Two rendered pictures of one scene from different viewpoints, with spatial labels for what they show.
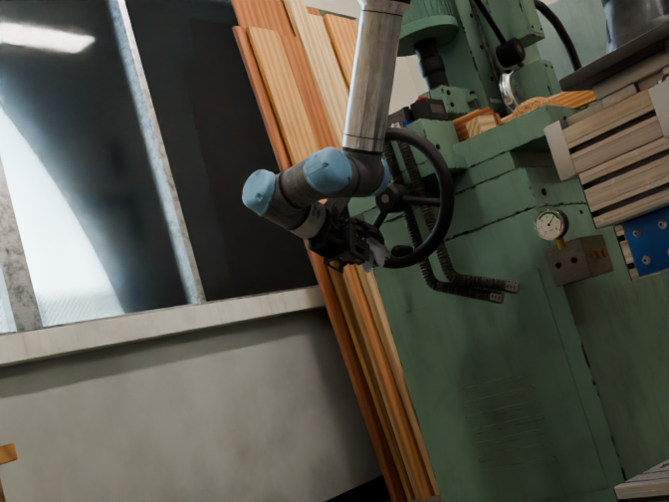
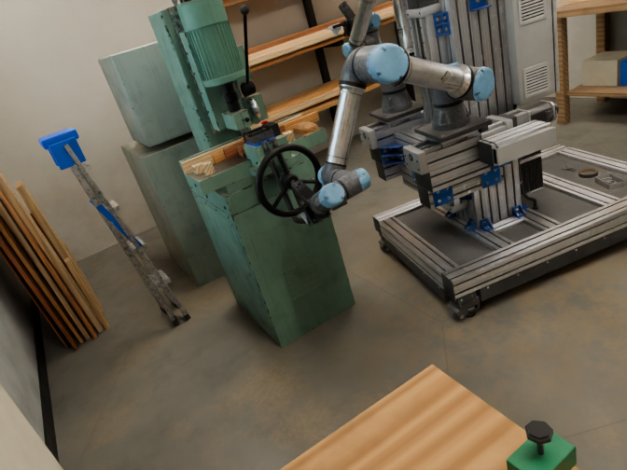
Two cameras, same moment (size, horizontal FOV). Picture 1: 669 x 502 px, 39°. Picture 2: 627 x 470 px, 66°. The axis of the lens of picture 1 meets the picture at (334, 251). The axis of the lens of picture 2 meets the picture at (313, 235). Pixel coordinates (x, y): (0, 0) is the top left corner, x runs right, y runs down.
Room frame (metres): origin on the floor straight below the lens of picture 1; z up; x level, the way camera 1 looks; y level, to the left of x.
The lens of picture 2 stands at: (1.02, 1.41, 1.42)
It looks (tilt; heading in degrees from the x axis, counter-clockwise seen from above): 26 degrees down; 300
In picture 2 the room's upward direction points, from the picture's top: 17 degrees counter-clockwise
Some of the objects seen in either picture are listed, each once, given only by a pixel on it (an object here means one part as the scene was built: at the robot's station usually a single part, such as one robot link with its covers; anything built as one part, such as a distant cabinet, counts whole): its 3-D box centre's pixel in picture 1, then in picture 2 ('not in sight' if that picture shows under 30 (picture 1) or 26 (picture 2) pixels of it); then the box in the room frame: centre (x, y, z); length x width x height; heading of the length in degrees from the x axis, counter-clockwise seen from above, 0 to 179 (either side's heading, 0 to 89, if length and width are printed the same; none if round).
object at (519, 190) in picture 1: (503, 214); (247, 174); (2.30, -0.42, 0.76); 0.57 x 0.45 x 0.09; 143
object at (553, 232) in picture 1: (554, 228); not in sight; (1.88, -0.43, 0.65); 0.06 x 0.04 x 0.08; 53
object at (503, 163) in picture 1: (458, 191); (259, 168); (2.16, -0.31, 0.82); 0.40 x 0.21 x 0.04; 53
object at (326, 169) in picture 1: (322, 177); (350, 183); (1.63, -0.02, 0.83); 0.11 x 0.11 x 0.08; 53
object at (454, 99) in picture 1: (449, 108); (237, 120); (2.22, -0.36, 1.03); 0.14 x 0.07 x 0.09; 143
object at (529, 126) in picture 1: (443, 169); (261, 158); (2.12, -0.29, 0.87); 0.61 x 0.30 x 0.06; 53
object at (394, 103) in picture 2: not in sight; (395, 98); (1.69, -0.93, 0.87); 0.15 x 0.15 x 0.10
